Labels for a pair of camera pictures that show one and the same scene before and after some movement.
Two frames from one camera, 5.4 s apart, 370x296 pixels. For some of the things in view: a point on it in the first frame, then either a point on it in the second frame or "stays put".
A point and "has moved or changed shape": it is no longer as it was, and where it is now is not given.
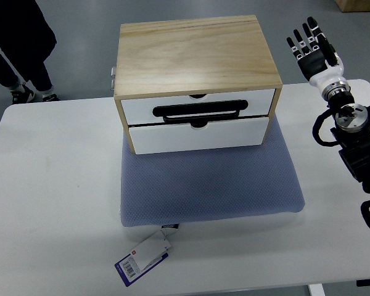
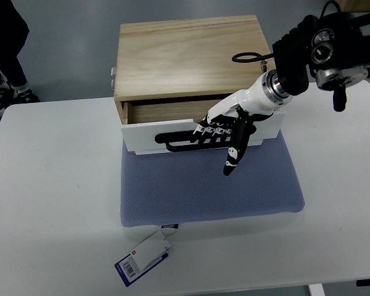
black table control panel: (369, 282) stays put
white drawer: (140, 111) has moved or changed shape
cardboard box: (359, 5) stays put
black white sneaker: (51, 97) → (26, 96)
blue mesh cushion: (208, 184) stays put
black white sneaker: (23, 95) → (5, 96)
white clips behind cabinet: (113, 74) stays put
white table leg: (317, 290) stays put
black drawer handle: (197, 112) → (168, 138)
